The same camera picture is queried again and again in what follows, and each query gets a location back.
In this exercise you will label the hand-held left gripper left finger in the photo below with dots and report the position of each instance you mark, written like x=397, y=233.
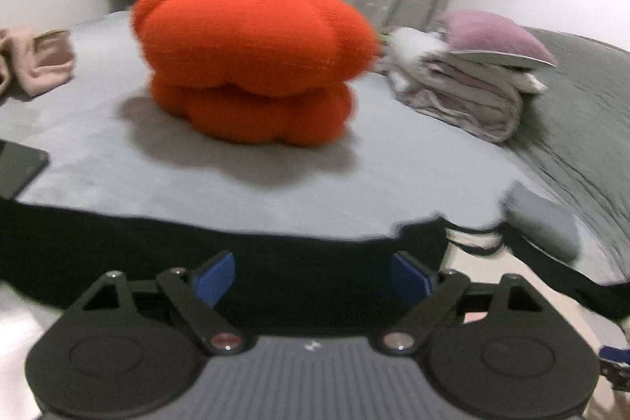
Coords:
x=216, y=277

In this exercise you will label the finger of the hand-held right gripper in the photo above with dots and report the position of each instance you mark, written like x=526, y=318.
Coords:
x=615, y=361

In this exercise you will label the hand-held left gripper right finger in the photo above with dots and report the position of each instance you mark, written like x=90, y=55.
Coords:
x=408, y=277

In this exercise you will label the cream printed sweatshirt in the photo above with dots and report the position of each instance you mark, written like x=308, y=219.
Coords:
x=472, y=262

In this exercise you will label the black sweater with white trim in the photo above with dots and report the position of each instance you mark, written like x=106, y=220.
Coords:
x=295, y=262

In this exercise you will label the folded grey garment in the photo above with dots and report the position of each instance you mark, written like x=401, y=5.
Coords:
x=541, y=218

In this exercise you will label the folded white pink quilt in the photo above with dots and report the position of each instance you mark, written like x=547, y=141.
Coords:
x=467, y=100

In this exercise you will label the orange pumpkin plush pillow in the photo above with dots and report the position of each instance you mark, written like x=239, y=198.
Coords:
x=256, y=56

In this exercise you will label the dark phone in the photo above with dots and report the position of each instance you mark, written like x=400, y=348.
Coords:
x=19, y=166

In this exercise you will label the grey quilted blanket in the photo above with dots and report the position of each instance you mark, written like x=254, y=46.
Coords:
x=590, y=115

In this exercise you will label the pink pillow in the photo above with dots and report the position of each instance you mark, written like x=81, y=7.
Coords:
x=487, y=34

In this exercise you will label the beige cloth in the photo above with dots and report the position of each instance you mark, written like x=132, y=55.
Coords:
x=39, y=61

